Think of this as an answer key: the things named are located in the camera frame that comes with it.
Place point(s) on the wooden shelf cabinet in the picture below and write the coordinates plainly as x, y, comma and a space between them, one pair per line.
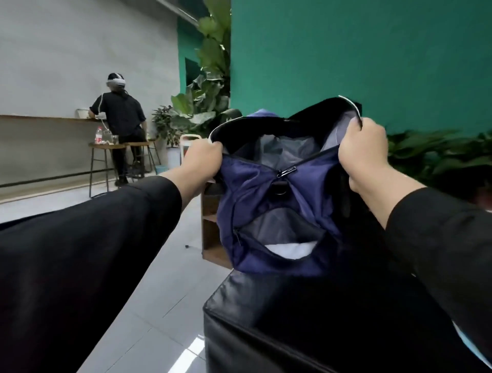
211, 238

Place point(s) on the wooden wall counter black leg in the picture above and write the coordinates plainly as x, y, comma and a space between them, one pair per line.
38, 117

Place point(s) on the person's left hand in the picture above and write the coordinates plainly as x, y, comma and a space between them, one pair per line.
201, 161

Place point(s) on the small plant in white pot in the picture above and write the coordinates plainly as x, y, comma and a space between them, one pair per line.
165, 127

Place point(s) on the person's left forearm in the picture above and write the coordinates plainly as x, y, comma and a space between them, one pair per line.
77, 261

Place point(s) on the white wheeled cart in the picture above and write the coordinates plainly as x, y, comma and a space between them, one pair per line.
190, 137

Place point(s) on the white metal rack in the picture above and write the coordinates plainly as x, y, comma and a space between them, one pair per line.
207, 84

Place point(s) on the navy blue bag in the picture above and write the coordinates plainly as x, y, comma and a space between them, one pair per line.
246, 200

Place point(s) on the black leather bench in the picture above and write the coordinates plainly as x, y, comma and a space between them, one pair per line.
307, 330

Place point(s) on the person's right forearm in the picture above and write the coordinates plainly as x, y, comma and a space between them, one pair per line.
446, 246

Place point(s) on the green plant in red pot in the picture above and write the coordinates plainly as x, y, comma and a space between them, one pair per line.
446, 154

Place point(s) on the light blue vest black trim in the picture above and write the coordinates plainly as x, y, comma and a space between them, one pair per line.
473, 347

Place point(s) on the plastic bottle red label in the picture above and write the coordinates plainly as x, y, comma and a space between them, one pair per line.
98, 136

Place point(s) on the person's right hand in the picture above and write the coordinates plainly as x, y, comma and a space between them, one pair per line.
365, 150

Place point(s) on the wooden top black stool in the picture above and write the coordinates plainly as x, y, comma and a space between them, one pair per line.
142, 143
104, 144

